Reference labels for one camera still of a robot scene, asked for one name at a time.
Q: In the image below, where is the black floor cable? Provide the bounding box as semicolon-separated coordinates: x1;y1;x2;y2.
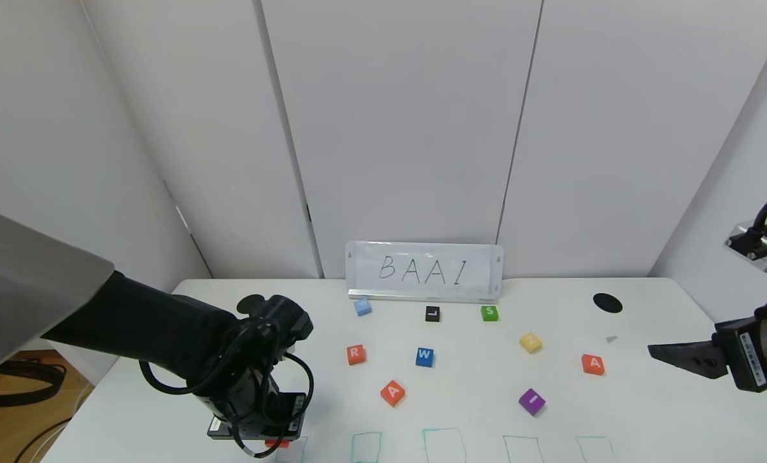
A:
13;418;73;463

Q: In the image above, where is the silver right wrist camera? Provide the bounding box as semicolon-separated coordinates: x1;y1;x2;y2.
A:
723;221;767;275

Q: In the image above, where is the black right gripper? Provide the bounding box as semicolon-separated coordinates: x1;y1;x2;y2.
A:
647;293;767;393

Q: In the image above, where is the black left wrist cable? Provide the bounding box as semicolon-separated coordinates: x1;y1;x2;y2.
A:
138;318;315;459

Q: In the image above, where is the BAAI sign in acrylic holder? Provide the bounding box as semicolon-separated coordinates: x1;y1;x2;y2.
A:
345;241;505;303

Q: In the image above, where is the purple letter I block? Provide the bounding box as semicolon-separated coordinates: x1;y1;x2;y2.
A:
519;388;546;417

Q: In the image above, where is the black hanging left arm cable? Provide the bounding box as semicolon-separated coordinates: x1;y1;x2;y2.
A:
0;359;66;407

